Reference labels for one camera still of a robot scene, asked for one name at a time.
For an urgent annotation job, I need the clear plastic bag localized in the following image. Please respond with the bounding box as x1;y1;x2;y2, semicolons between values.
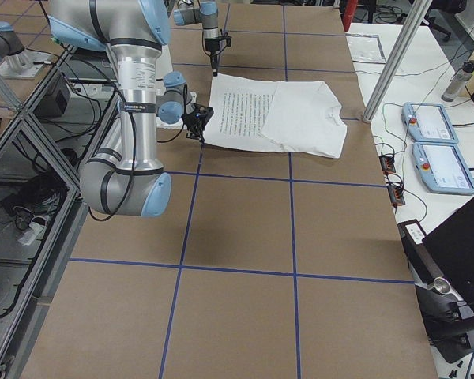
346;33;386;64

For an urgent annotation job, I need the far teach pendant tablet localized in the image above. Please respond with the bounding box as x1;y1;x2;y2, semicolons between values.
401;102;459;144

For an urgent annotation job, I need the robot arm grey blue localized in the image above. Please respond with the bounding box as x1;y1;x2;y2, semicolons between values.
48;1;213;217
173;1;232;77

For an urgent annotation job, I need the near teach pendant tablet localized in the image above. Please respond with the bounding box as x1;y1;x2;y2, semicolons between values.
412;142;474;195

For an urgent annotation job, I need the grey aluminium frame post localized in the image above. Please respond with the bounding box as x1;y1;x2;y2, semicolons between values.
363;0;432;123

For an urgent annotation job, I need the black laptop computer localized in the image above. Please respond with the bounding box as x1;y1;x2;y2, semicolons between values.
398;197;474;305

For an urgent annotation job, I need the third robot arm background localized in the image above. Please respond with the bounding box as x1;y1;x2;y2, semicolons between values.
0;21;51;79

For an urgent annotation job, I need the white long-sleeve printed shirt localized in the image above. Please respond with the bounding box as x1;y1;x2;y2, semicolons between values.
204;74;347;159

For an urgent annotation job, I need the black camera stand device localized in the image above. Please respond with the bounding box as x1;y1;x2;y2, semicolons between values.
415;278;474;363

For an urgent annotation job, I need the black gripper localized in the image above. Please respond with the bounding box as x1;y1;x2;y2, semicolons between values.
203;34;232;77
182;103;214;144

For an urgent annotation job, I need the aluminium frame side rack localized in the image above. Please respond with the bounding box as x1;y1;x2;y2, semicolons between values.
0;48;117;378

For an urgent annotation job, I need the black orange connector box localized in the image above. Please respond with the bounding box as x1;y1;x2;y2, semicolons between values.
386;183;405;208
379;155;397;175

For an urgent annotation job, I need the grey water bottle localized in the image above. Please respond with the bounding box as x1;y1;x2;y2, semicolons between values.
441;59;474;102

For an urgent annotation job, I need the teach pendant tablet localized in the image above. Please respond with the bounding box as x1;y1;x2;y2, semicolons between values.
401;102;459;144
412;142;474;195

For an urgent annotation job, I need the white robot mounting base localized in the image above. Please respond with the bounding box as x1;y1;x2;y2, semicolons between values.
156;47;192;127

